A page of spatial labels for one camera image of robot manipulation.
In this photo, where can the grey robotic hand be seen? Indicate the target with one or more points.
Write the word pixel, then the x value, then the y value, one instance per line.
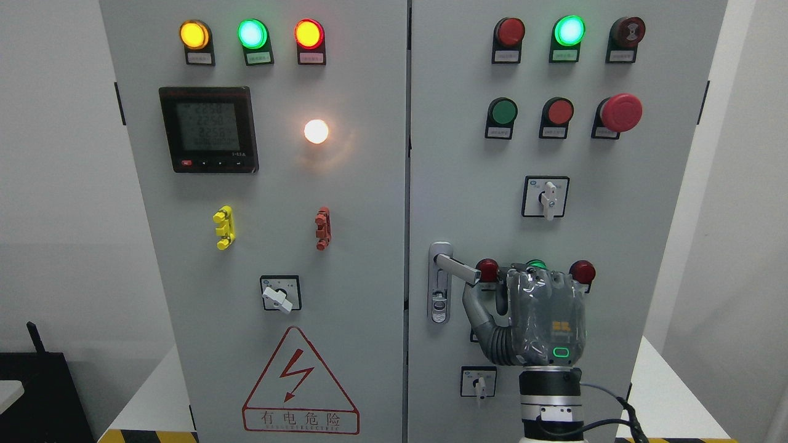
pixel 546 313

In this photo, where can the silver door handle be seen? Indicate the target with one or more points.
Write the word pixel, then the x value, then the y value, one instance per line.
pixel 441 268

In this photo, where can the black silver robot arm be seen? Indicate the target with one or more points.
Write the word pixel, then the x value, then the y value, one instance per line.
pixel 551 404

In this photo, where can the grey right cabinet door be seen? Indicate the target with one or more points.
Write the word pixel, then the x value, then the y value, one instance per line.
pixel 467 190

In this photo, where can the grey cabinet door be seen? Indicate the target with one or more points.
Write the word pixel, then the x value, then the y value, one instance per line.
pixel 352 292
pixel 467 190

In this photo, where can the grey left cabinet door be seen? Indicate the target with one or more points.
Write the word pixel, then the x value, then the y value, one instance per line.
pixel 352 292

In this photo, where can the green lit indicator middle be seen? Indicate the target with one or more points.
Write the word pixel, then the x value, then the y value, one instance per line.
pixel 536 263

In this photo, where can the dark red indicator light right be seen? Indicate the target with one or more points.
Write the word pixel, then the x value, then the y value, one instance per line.
pixel 584 272

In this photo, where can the dark red indicator light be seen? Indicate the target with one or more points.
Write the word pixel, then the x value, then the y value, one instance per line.
pixel 489 274
pixel 584 272

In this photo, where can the dark red indicator light left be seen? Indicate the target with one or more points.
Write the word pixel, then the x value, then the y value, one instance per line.
pixel 489 274

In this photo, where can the red push button upper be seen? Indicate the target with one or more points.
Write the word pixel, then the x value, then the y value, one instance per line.
pixel 556 114

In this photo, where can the green push button upper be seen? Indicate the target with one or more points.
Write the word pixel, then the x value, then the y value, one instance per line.
pixel 500 118

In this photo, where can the red emergency stop button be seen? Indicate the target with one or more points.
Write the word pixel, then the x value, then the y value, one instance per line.
pixel 616 114

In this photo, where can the red terminal clip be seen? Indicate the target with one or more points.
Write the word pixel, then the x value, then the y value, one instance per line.
pixel 323 230

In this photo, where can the red electric hazard warning sign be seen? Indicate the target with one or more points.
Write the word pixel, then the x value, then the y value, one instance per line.
pixel 298 393

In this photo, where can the red indicator light top right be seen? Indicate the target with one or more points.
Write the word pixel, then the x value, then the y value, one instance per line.
pixel 507 41

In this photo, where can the green indicator light top right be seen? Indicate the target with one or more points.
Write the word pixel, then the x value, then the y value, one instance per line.
pixel 566 39

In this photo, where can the green indicator light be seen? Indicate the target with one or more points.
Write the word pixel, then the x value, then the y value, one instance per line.
pixel 566 39
pixel 255 42

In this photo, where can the white lit indicator lamp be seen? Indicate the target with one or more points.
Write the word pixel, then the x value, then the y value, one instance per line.
pixel 316 131

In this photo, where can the dark red buzzer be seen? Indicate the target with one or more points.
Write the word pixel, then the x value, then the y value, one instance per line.
pixel 624 37

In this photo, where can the yellow terminal clip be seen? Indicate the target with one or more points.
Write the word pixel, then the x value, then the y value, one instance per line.
pixel 224 227

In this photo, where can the red lit indicator light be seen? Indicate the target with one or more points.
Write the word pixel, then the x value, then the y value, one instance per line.
pixel 310 39

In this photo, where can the black digital power meter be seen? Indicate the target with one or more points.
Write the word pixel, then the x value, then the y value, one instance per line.
pixel 210 130

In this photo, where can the green indicator light top left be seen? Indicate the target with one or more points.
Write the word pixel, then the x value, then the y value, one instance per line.
pixel 255 42

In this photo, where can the yellow indicator light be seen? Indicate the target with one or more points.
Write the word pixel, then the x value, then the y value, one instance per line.
pixel 197 40

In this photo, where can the black box with antenna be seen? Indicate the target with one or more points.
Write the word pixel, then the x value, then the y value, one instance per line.
pixel 49 409

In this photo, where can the white selector switch lower right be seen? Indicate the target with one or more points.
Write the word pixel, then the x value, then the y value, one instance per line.
pixel 478 382

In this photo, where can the white selector switch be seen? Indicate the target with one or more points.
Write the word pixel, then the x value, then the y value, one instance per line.
pixel 544 196
pixel 478 382

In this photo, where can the white selector switch upper right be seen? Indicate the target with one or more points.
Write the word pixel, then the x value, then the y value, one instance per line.
pixel 544 196

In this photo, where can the white selector switch left door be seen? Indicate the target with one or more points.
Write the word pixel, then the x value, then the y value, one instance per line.
pixel 281 293

